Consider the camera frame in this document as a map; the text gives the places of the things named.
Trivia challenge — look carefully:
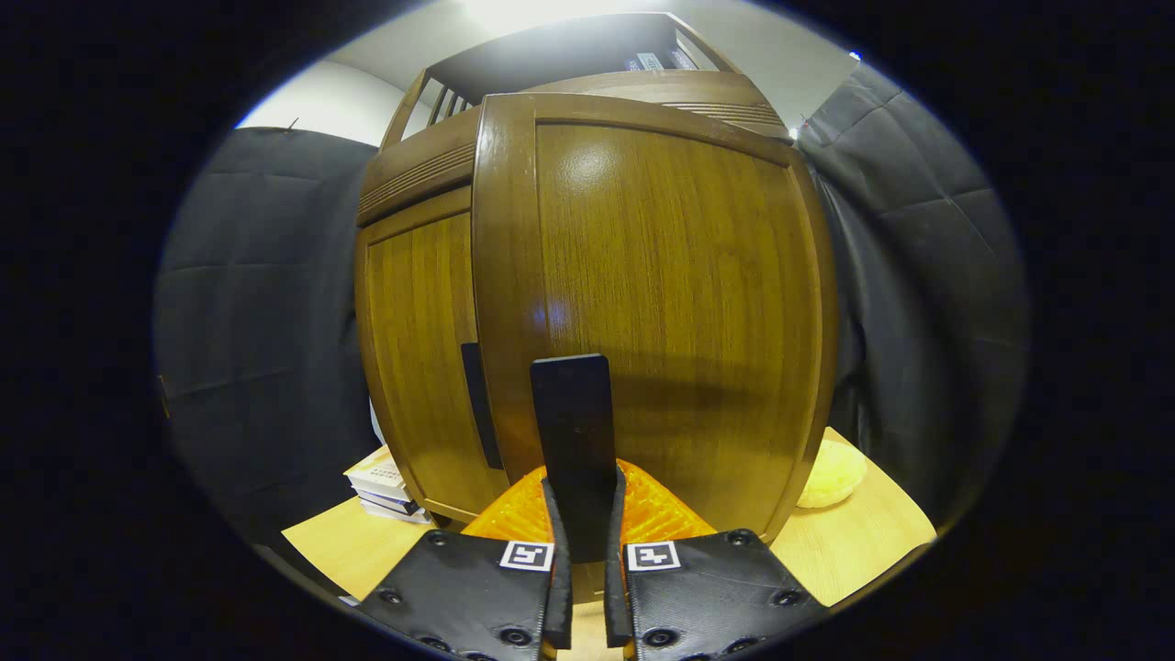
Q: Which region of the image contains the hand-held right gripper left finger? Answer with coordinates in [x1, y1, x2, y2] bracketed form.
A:
[356, 464, 575, 661]

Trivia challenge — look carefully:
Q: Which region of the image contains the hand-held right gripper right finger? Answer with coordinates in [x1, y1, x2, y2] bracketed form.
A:
[603, 459, 827, 661]

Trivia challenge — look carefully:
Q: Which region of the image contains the black door handle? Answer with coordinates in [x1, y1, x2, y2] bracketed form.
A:
[531, 355, 614, 563]
[461, 342, 504, 471]

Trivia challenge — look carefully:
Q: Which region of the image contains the wooden shoe cabinet door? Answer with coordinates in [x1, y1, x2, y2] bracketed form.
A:
[471, 92, 838, 544]
[356, 186, 510, 524]

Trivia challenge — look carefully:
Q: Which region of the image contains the wooden double-door shoe cabinet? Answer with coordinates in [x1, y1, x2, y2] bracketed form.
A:
[354, 11, 841, 547]

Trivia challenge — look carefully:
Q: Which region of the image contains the thin white flat book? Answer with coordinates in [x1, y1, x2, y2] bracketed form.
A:
[360, 500, 432, 526]

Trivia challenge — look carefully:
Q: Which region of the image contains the dark-covered flat book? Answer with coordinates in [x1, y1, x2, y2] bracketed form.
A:
[356, 491, 420, 516]

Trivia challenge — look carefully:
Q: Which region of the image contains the pale yellow round object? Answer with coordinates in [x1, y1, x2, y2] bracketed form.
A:
[797, 439, 868, 510]

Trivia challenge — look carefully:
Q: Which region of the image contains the large ceiling light panel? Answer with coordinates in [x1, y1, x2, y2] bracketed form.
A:
[459, 0, 662, 38]

